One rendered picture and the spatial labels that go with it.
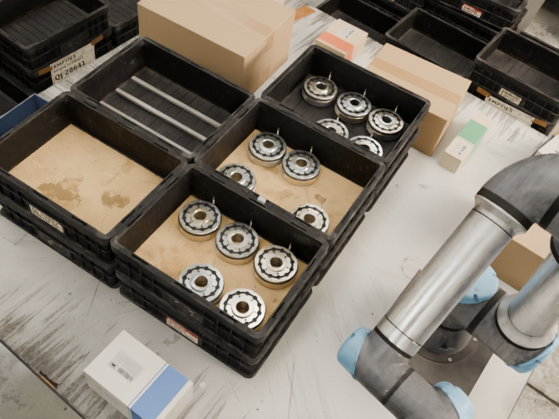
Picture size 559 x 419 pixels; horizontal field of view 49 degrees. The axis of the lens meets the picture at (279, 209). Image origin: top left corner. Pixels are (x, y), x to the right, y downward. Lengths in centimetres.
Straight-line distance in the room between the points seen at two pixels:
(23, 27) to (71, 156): 108
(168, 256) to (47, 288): 32
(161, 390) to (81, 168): 61
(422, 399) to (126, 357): 67
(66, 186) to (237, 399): 67
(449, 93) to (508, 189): 102
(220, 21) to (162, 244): 80
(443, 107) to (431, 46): 109
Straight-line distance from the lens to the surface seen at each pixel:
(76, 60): 256
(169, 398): 135
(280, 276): 140
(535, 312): 119
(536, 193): 97
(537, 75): 287
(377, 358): 99
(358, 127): 180
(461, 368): 148
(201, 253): 146
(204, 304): 128
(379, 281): 164
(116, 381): 137
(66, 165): 165
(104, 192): 158
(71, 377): 148
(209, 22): 196
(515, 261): 171
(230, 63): 189
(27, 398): 225
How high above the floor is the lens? 206
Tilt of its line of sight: 52 degrees down
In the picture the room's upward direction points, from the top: 12 degrees clockwise
